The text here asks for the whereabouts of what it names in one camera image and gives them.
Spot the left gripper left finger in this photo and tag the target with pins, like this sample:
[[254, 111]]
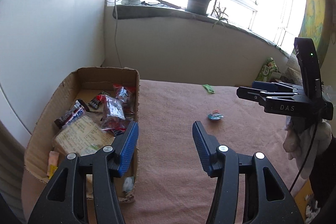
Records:
[[64, 199]]

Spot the yellow candy packet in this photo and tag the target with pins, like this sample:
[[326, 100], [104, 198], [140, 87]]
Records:
[[51, 170]]

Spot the pale green candy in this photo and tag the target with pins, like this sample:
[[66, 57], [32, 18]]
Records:
[[128, 184]]

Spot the black white snack packet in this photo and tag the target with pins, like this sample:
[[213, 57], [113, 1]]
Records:
[[96, 101]]

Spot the green cardboard box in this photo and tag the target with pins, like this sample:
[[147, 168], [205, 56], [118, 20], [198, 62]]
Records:
[[269, 71]]

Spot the grey window sill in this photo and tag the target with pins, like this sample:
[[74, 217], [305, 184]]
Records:
[[126, 12]]

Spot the white cabinet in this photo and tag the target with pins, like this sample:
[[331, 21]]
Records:
[[42, 42]]

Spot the red clear nut packet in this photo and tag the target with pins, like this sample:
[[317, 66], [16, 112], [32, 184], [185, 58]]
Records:
[[127, 96]]

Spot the small succulent plant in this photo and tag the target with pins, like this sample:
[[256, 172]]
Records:
[[220, 14]]

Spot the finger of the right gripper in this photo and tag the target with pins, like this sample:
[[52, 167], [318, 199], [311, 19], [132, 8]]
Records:
[[252, 96], [273, 87]]

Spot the pink blanket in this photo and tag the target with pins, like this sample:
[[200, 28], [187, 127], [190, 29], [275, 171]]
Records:
[[63, 200]]

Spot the white cloth glove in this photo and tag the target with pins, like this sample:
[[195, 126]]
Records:
[[296, 145]]

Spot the blue red candy wrapper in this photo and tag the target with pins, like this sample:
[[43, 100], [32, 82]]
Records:
[[215, 116]]

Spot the clear bag brown snack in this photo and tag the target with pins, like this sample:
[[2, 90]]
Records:
[[112, 116]]

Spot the snickers bar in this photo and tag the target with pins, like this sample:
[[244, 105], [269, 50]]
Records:
[[74, 113], [117, 131]]

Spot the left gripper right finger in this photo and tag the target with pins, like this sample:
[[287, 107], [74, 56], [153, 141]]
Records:
[[267, 199]]

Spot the far green candy packet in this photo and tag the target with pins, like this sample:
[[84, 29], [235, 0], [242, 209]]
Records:
[[209, 88]]

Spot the cracker pack in box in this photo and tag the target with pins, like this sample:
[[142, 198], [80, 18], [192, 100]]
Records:
[[83, 137]]

